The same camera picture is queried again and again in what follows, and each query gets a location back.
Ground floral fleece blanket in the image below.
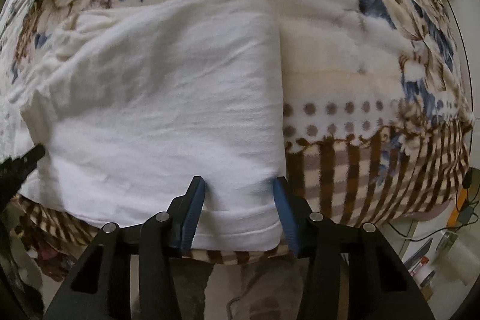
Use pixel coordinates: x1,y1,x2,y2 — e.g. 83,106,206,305
1,0,473,264

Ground dark red clothes pile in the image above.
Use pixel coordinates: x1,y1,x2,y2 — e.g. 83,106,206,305
15,215,86,283

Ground black cable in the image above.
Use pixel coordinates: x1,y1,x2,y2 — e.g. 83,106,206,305
385,166,480,244

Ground white pants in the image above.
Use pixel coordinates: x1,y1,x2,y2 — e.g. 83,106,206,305
10,0,285,251

